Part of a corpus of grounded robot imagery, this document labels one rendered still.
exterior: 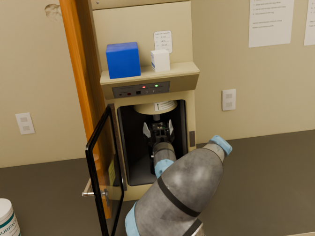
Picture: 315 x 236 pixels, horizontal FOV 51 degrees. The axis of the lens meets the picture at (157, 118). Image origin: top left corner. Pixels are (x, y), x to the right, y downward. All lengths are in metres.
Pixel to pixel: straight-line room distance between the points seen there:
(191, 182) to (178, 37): 0.61
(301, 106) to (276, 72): 0.26
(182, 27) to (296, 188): 0.82
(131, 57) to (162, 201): 0.51
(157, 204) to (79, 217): 0.75
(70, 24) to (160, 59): 0.29
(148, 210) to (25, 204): 0.94
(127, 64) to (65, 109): 0.72
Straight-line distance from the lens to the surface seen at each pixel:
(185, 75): 1.07
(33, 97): 1.71
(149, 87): 1.10
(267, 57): 1.74
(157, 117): 1.30
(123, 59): 1.04
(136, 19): 1.12
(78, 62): 1.07
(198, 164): 0.69
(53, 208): 1.49
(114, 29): 1.13
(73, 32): 1.05
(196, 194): 0.67
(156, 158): 1.07
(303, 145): 1.81
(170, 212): 0.68
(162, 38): 1.14
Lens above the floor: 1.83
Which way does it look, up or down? 25 degrees down
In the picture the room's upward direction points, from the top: 5 degrees counter-clockwise
